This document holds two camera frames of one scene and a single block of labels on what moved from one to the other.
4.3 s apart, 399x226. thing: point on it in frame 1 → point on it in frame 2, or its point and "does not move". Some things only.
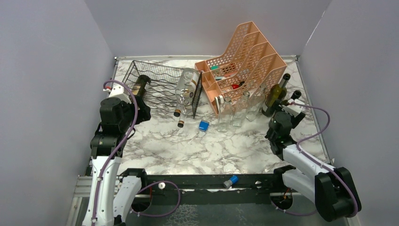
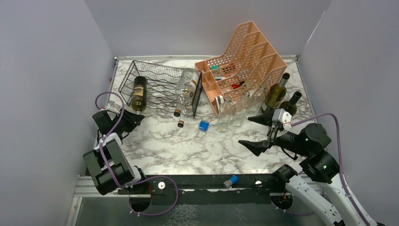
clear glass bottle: x=225 y=115 does not move
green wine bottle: x=276 y=93 does not move
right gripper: x=296 y=120 → x=256 y=147
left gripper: x=144 y=114 → x=134 y=118
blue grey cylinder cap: x=228 y=183 does not move
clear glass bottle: x=241 y=109 does not move
